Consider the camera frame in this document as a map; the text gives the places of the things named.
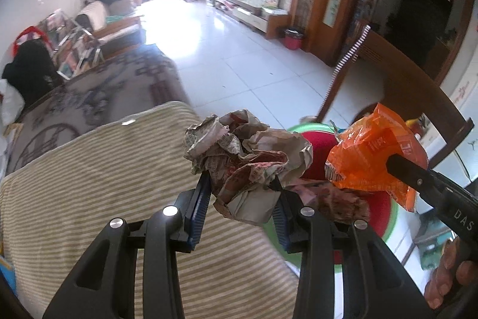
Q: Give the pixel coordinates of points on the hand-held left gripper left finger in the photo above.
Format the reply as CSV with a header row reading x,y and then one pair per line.
x,y
199,214

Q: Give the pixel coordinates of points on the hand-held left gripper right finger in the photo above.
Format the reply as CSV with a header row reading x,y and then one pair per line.
x,y
282,225

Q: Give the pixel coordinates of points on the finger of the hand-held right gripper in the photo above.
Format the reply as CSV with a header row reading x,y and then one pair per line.
x,y
410,173

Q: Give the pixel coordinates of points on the orange snack bag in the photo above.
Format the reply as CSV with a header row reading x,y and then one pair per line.
x,y
366,154

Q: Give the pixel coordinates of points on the red bin with green rim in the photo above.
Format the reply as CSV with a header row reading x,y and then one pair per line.
x,y
381,214

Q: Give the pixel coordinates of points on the tan paper wrapper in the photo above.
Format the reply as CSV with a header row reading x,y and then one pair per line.
x,y
254,154

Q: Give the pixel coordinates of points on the person's right hand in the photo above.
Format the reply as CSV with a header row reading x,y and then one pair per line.
x,y
435,289

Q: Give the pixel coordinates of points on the pink snack box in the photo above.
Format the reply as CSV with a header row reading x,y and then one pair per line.
x,y
336,203

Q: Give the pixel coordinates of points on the wooden chair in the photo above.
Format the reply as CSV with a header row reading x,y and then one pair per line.
x,y
403,80

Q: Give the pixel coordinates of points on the yellow striped cloth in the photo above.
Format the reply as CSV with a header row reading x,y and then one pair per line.
x,y
93,173

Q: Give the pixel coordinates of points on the small white paper scrap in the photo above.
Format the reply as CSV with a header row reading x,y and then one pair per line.
x,y
128,122

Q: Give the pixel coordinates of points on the grey floral table cover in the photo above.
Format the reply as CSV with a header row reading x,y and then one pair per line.
x,y
112,87

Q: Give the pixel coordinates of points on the small red waste bin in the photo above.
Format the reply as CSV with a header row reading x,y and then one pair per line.
x,y
294,40

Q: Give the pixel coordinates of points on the wooden sofa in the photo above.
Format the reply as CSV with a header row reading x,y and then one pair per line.
x,y
119,35

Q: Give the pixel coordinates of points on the metal book rack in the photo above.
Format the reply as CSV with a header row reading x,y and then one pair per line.
x,y
74,50

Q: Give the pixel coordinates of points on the low television cabinet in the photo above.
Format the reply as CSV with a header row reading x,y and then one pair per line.
x,y
250,10

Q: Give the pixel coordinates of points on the white plastic bag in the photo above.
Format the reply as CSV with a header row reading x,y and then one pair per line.
x,y
9,102

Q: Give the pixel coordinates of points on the black jacket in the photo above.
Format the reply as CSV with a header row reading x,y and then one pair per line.
x,y
30,72

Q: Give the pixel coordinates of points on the white cushion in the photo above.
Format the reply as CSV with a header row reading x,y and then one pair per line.
x,y
93,10

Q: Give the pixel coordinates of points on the red bag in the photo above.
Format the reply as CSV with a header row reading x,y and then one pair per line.
x,y
22,37

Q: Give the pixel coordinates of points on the green bamboo wall scroll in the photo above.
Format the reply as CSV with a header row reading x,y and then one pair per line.
x,y
333,8

